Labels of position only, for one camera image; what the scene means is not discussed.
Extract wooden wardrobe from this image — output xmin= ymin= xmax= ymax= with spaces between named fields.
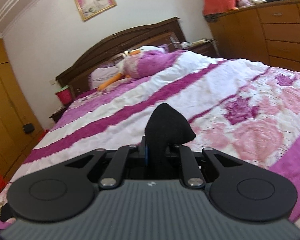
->
xmin=0 ymin=38 xmax=44 ymax=183

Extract black small garment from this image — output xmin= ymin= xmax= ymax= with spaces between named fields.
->
xmin=145 ymin=103 xmax=196 ymax=161

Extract wooden drawer cabinet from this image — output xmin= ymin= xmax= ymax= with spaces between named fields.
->
xmin=209 ymin=0 xmax=300 ymax=72

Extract red plastic bucket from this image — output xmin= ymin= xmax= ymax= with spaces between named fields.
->
xmin=55 ymin=86 xmax=73 ymax=105

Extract small black bag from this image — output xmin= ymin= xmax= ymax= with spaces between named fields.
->
xmin=23 ymin=123 xmax=35 ymax=134

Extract white orange plush duck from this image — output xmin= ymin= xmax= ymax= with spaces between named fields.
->
xmin=91 ymin=46 xmax=167 ymax=91

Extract dark wooden nightstand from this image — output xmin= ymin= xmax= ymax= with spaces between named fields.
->
xmin=49 ymin=106 xmax=67 ymax=124

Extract purple floral pillow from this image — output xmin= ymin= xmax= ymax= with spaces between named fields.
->
xmin=122 ymin=49 xmax=188 ymax=79

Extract dark wooden headboard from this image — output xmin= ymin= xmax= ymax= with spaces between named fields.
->
xmin=56 ymin=17 xmax=186 ymax=97

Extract lilac ruffled pillow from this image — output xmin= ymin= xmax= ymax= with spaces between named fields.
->
xmin=88 ymin=64 xmax=119 ymax=90

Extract pink floral bed quilt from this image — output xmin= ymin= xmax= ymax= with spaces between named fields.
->
xmin=14 ymin=52 xmax=300 ymax=228

